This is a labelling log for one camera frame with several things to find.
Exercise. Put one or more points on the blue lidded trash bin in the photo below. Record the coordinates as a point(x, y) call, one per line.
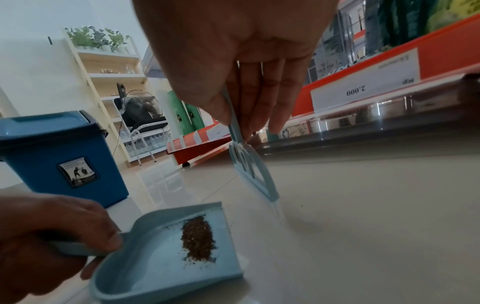
point(56, 154)

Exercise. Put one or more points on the orange shelf rail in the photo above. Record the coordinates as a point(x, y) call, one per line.
point(446, 50)

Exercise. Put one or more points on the black standing fan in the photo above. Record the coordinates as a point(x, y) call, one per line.
point(140, 108)

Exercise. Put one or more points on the pack of water bottles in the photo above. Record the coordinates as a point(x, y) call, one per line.
point(144, 145)

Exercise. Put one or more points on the person's right hand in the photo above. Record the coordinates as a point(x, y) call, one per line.
point(232, 32)

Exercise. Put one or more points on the white metal rack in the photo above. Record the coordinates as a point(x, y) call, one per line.
point(144, 139)

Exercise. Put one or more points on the clear grey boxes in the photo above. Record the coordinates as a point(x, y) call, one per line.
point(341, 41)

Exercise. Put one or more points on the orange low shelf base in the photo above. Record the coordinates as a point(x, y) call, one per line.
point(202, 150)

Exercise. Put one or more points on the large white price label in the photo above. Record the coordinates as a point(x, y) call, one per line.
point(365, 80)

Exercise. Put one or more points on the yellow green package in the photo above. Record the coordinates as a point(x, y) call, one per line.
point(452, 13)

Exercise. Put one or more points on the green tall box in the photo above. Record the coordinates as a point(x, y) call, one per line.
point(195, 117)
point(176, 114)

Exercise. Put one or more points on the green potted plants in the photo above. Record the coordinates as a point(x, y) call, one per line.
point(97, 38)

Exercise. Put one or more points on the light blue hand brush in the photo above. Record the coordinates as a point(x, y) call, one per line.
point(250, 166)

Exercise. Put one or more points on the brown dirt pile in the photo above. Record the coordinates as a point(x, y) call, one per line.
point(198, 239)

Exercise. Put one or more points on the dark shelf board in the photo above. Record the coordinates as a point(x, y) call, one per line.
point(393, 130)

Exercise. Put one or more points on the dark green packages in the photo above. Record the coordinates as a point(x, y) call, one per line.
point(397, 20)

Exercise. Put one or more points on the white ladder shelf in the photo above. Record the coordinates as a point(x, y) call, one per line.
point(108, 74)

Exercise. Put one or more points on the row of shiny tins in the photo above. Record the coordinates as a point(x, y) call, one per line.
point(360, 114)

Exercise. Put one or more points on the light blue dustpan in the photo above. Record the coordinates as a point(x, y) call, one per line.
point(150, 273)

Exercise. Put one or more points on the person's left hand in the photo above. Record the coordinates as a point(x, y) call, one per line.
point(41, 237)

